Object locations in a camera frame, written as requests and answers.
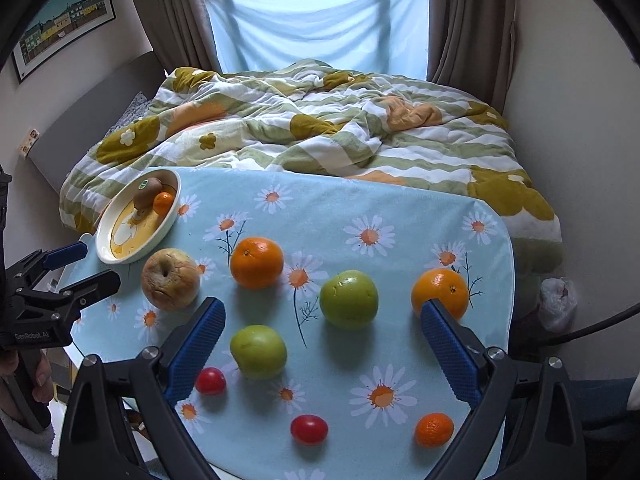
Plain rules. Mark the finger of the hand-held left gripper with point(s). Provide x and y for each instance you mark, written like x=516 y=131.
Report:
x=65 y=255
x=95 y=285

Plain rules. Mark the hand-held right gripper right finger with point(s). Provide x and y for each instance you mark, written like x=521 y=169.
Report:
x=450 y=345

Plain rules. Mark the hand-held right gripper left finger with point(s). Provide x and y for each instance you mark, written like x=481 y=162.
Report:
x=200 y=340

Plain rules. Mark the red cherry tomato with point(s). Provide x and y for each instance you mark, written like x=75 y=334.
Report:
x=210 y=381
x=309 y=429

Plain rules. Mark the cream oval bowl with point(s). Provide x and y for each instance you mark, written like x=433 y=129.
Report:
x=125 y=242

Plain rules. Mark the large orange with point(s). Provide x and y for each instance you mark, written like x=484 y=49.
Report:
x=440 y=289
x=256 y=262

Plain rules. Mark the green apple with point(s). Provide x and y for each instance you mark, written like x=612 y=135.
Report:
x=348 y=300
x=257 y=352

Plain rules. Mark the wrinkled yellow apple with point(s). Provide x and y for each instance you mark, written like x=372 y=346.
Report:
x=167 y=280

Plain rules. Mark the person's left hand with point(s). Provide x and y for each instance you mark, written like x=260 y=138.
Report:
x=42 y=380

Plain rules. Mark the white table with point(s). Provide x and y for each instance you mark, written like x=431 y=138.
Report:
x=86 y=238

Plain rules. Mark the brown kiwi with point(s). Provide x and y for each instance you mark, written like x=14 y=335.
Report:
x=147 y=195

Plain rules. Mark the white plastic bag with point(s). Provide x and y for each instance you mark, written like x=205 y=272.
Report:
x=557 y=305

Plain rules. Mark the grey bed headboard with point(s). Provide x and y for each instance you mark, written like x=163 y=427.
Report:
x=85 y=105

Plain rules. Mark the dark blue cloth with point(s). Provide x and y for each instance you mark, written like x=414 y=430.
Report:
x=600 y=400

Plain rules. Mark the grey patterned pillow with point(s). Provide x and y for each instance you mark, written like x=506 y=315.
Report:
x=132 y=110

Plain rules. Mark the blue daisy tablecloth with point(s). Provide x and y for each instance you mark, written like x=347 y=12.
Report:
x=325 y=200

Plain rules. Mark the green striped flower blanket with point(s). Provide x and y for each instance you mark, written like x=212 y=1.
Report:
x=300 y=125

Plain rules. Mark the brown curtain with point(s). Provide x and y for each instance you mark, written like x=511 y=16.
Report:
x=175 y=10
x=470 y=25

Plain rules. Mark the light blue window sheet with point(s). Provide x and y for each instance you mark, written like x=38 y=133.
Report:
x=320 y=25

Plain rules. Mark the white wall socket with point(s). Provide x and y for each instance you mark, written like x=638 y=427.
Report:
x=27 y=141

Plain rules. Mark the framed wall picture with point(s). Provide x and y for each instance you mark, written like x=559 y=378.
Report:
x=65 y=15

